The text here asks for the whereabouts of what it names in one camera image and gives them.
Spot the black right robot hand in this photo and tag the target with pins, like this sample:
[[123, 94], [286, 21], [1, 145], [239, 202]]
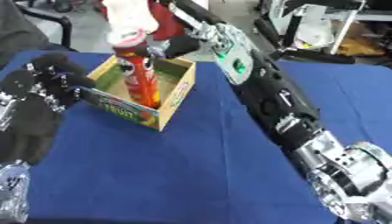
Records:
[[182, 46]]

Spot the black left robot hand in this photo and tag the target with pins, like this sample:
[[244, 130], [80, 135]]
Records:
[[35, 116]]

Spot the red bottle with eyes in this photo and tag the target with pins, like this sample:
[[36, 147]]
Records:
[[142, 84]]

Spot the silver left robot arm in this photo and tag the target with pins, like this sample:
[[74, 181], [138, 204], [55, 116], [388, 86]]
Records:
[[13, 192]]

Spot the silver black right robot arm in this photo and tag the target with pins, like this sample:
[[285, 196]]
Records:
[[278, 99]]

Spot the tan cardboard box green inside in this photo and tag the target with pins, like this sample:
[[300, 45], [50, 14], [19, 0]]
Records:
[[168, 87]]

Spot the brown cardboard box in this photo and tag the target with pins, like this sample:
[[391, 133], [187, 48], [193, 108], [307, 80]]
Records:
[[360, 43]]

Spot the person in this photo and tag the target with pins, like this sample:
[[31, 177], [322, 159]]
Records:
[[168, 20]]

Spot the person's hand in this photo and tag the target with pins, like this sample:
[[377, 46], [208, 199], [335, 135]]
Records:
[[130, 17]]

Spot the black chair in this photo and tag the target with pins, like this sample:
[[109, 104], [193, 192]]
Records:
[[56, 19]]

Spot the white bag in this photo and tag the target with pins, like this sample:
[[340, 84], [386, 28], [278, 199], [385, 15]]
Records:
[[312, 29]]

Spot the black metal frame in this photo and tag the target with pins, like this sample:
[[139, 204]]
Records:
[[306, 54]]

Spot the white post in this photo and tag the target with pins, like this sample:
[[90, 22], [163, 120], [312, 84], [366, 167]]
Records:
[[347, 26]]

